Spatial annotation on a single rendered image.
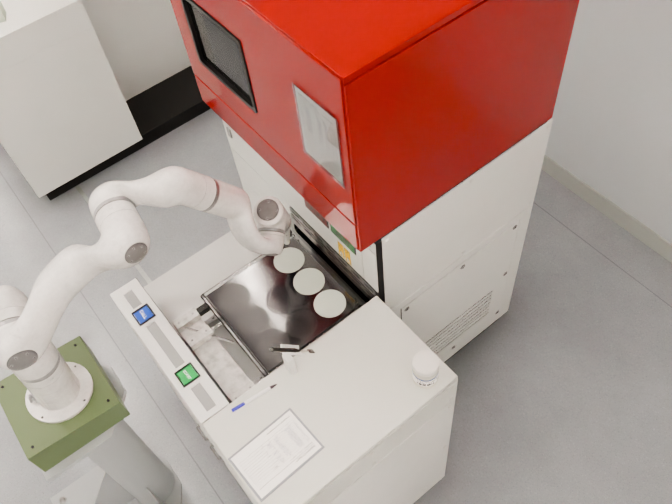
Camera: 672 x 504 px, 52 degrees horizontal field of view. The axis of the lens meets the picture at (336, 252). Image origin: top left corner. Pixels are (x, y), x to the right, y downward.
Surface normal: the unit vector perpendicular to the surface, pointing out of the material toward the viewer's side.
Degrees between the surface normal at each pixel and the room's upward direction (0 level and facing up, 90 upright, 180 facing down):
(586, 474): 0
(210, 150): 0
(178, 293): 0
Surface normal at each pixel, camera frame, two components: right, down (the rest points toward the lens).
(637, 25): -0.78, 0.55
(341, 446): -0.08, -0.58
